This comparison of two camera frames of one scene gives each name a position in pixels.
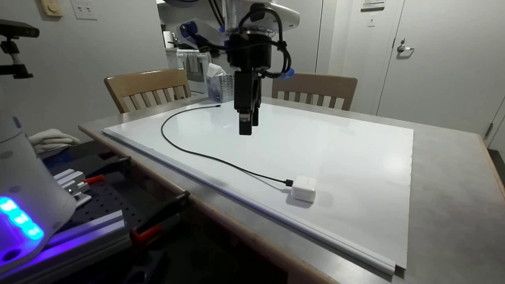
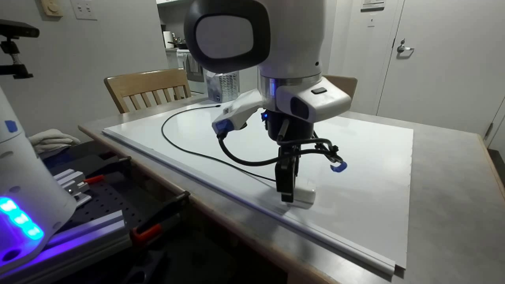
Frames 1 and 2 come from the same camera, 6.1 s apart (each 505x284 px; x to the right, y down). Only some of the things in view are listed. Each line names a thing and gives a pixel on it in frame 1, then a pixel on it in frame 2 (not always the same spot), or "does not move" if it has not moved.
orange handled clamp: x=154 y=227 does not move
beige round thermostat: x=51 y=7 does not move
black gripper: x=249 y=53 to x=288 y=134
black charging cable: x=285 y=181 does not move
